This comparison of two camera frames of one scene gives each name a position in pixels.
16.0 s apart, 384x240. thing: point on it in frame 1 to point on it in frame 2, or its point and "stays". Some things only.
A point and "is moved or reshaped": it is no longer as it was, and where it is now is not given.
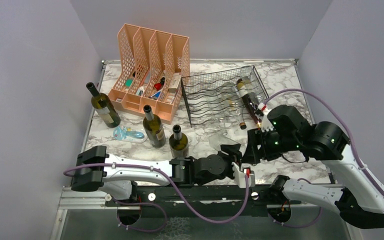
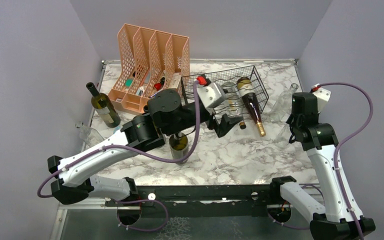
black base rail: (203, 201) stays
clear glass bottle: (216, 140) is moved or reshaped
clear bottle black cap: (233, 102) stays
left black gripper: (234, 155) to (226, 123)
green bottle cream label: (104, 107) stays
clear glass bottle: (202, 120) is moved or reshaped
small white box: (175, 80) stays
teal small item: (128, 82) stays
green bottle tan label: (178, 142) stays
